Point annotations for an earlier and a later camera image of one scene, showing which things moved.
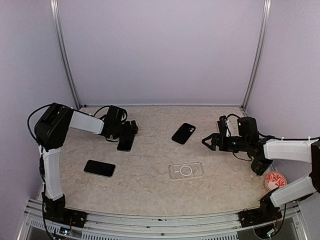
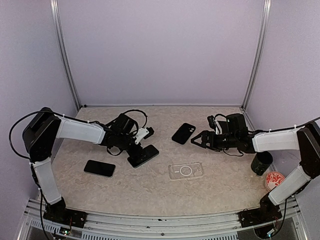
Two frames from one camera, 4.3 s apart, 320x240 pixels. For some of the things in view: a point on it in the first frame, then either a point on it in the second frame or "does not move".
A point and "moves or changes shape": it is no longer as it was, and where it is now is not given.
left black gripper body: (125, 132) to (133, 153)
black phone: (100, 168) does not move
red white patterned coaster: (274, 180) does not move
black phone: (125, 144) moves or changes shape
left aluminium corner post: (55, 13) does not move
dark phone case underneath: (183, 133) does not move
